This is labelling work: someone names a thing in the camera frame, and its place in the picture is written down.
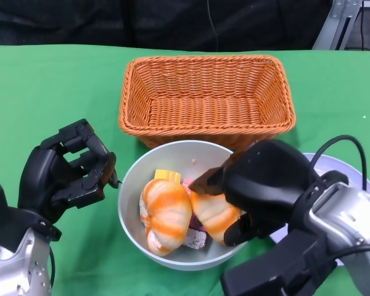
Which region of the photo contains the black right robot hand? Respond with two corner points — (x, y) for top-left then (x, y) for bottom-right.
(189, 139), (316, 248)

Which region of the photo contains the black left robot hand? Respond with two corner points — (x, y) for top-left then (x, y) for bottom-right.
(17, 118), (117, 223)

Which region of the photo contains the orange striped bread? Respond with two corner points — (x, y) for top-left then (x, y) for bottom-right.
(138, 178), (193, 257)
(189, 189), (251, 247)

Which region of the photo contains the grey-green bowl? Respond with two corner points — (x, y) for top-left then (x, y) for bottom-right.
(117, 139), (251, 272)

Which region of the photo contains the pink striped cake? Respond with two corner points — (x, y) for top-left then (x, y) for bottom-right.
(181, 178), (202, 195)

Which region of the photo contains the light purple plate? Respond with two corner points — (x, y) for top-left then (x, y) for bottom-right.
(269, 152), (370, 266)

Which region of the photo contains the purple cake with dark dot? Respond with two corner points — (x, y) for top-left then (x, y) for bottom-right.
(189, 213), (210, 232)

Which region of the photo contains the chocolate cake with cherry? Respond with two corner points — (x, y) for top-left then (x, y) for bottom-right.
(181, 229), (208, 251)

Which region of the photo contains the orange wicker basket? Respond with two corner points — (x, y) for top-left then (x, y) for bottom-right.
(117, 54), (297, 152)

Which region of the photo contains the yellow cake block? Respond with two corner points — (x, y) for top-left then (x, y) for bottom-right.
(154, 168), (183, 184)

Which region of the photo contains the green tablecloth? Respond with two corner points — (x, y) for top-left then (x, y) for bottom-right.
(0, 44), (370, 296)

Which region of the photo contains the black backdrop cloth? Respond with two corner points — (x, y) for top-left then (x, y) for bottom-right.
(0, 0), (333, 53)

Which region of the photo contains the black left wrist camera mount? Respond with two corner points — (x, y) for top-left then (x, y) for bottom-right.
(0, 173), (63, 251)

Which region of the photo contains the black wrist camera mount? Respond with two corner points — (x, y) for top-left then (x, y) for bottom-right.
(0, 173), (63, 251)
(220, 171), (350, 296)

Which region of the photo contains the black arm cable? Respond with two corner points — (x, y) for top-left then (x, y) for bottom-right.
(48, 245), (56, 290)
(307, 134), (369, 192)

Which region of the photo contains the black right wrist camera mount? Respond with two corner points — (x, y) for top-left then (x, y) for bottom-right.
(220, 171), (350, 296)

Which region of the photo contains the black hanging cable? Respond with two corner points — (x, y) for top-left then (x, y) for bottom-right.
(207, 0), (220, 52)

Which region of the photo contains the aluminium frame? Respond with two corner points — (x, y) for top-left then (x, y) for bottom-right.
(311, 0), (364, 51)

